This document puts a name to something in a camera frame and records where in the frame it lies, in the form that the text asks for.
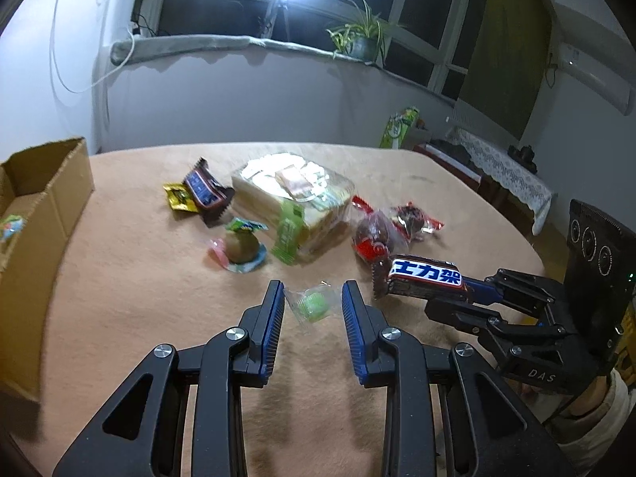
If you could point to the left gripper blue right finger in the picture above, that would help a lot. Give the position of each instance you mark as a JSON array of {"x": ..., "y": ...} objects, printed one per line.
[{"x": 487, "y": 429}]

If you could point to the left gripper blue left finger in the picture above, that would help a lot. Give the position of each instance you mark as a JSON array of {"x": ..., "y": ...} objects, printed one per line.
[{"x": 139, "y": 430}]

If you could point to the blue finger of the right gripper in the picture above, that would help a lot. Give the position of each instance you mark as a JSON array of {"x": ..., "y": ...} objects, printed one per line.
[
  {"x": 514, "y": 289},
  {"x": 457, "y": 315}
]

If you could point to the large Snickers bar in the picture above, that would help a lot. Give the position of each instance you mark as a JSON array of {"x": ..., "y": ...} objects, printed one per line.
[{"x": 417, "y": 276}]

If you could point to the dark cake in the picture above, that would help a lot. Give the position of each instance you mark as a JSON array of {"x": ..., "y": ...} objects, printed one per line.
[{"x": 375, "y": 236}]

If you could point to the green candy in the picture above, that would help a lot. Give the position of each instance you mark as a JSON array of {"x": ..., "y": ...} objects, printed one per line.
[{"x": 311, "y": 305}]

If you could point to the bagged sliced bread loaf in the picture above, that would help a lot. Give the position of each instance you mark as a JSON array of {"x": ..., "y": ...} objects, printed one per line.
[{"x": 301, "y": 201}]

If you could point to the yellow candy packet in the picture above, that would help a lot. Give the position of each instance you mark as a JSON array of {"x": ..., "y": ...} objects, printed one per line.
[{"x": 179, "y": 199}]

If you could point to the small Snickers bar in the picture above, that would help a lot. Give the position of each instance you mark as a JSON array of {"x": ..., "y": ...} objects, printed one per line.
[{"x": 210, "y": 197}]

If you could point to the round cake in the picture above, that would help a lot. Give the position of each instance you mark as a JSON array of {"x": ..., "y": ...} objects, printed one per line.
[{"x": 413, "y": 223}]

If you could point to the yellow jelly cup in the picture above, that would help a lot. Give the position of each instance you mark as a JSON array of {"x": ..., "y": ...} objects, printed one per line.
[{"x": 10, "y": 226}]

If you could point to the right beige sleeve forearm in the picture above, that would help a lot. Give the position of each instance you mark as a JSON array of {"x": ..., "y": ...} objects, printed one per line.
[{"x": 585, "y": 433}]

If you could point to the person's right hand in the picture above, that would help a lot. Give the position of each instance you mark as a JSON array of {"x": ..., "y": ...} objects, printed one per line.
[{"x": 545, "y": 402}]

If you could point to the white lace cloth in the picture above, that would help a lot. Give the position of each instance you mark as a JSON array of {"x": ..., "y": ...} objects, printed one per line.
[{"x": 520, "y": 182}]

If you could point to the white air conditioner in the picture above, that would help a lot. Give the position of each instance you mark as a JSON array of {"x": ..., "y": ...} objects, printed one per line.
[{"x": 597, "y": 77}]

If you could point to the green white carton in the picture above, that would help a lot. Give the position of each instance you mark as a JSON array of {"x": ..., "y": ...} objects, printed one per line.
[{"x": 397, "y": 127}]

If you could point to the brown cardboard box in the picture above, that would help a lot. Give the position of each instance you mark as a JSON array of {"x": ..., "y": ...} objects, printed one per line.
[{"x": 46, "y": 188}]

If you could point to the potted spider plant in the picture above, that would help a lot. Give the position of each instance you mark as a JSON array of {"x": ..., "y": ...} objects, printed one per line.
[{"x": 366, "y": 37}]

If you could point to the black tripod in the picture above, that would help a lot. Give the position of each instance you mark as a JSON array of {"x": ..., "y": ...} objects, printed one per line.
[{"x": 277, "y": 11}]

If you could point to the grey windowsill cloth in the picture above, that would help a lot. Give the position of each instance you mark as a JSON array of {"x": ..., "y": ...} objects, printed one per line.
[{"x": 248, "y": 69}]

